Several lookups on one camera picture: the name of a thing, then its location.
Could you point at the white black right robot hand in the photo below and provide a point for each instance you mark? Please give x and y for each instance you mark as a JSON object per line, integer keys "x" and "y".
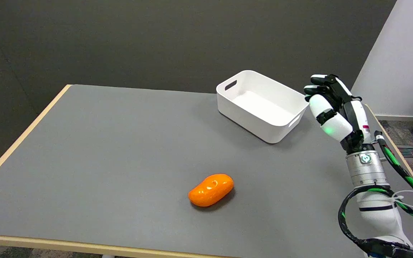
{"x": 335, "y": 125}

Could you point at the orange plastic mango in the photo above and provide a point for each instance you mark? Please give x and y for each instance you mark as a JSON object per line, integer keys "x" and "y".
{"x": 212, "y": 190}

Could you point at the floor vent grille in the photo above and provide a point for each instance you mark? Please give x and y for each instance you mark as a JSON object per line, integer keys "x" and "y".
{"x": 411, "y": 152}

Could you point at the white plastic storage bin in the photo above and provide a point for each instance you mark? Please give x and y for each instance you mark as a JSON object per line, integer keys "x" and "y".
{"x": 260, "y": 107}

